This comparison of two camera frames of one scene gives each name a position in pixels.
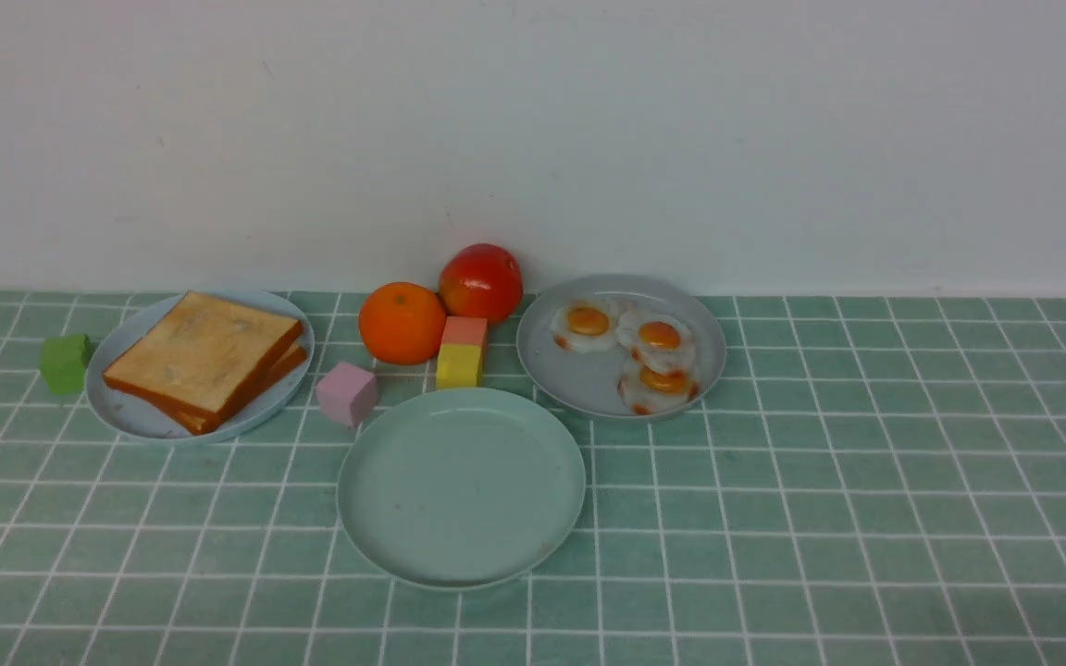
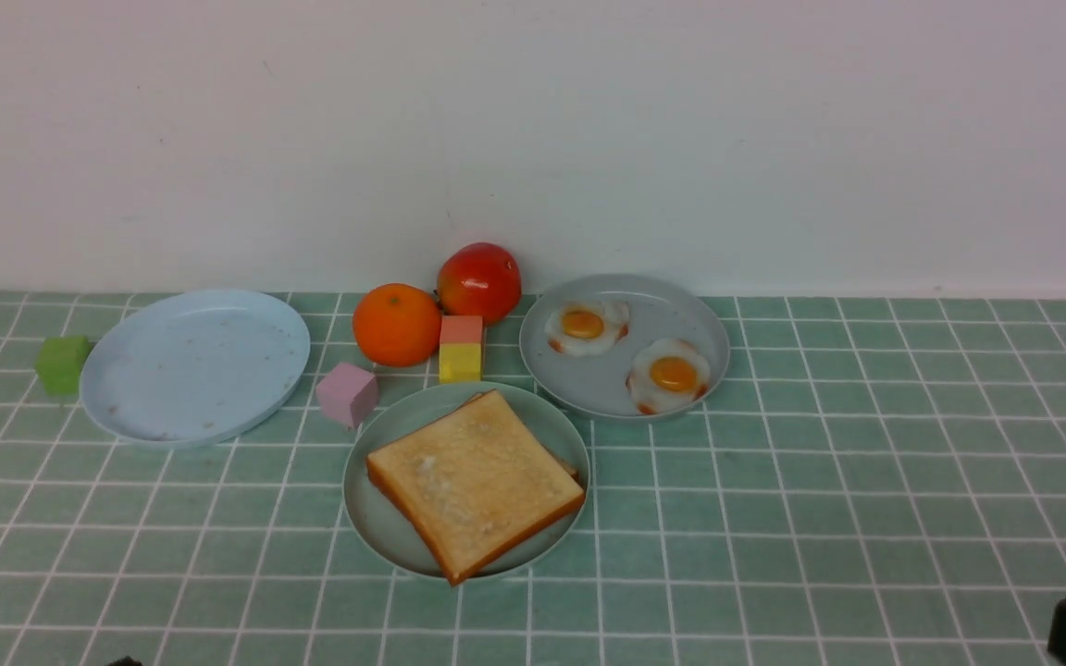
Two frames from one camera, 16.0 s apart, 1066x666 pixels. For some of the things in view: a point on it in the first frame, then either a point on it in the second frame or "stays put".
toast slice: (204, 357) to (482, 453)
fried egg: (585, 326) stays put
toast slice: (293, 361) to (564, 464)
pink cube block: (347, 394) stays put
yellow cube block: (458, 365) stays put
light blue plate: (139, 417) stays put
